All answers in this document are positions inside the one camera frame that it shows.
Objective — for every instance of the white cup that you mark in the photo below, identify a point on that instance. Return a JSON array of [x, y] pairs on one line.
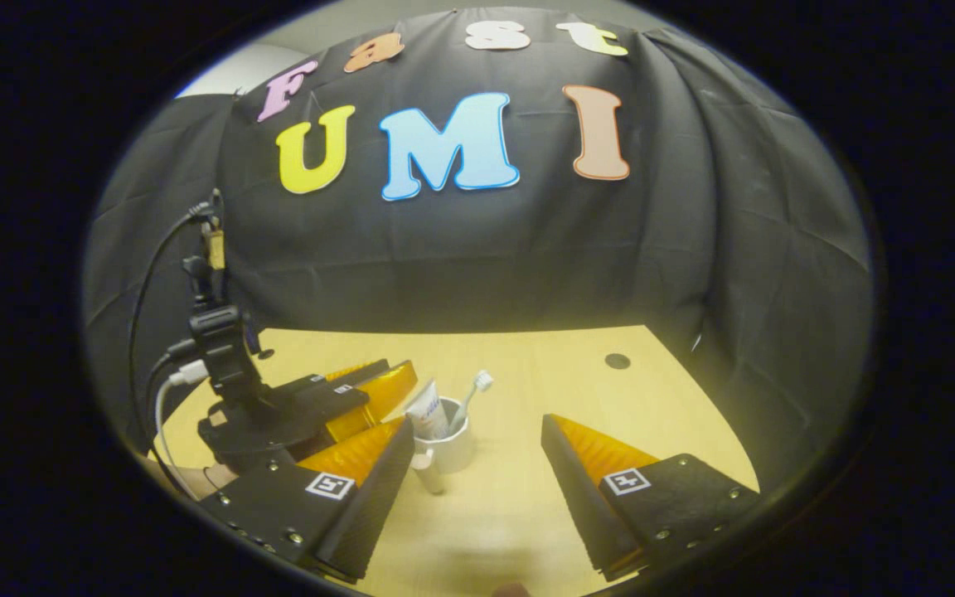
[[453, 452]]

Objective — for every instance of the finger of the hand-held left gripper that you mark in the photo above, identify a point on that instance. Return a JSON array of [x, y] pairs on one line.
[[366, 367], [336, 396]]

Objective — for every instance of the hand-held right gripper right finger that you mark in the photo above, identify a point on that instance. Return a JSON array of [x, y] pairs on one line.
[[581, 506]]

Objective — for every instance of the white toothpaste tube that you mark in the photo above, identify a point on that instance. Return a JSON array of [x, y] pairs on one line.
[[426, 412]]

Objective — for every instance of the white toothbrush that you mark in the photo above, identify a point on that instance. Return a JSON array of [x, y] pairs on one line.
[[483, 381]]

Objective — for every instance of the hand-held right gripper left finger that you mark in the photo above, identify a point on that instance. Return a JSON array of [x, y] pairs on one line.
[[378, 497]]

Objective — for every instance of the black backdrop cloth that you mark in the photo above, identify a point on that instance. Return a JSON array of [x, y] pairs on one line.
[[527, 249]]

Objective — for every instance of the wooden desktop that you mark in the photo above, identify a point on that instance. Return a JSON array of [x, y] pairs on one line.
[[519, 497]]

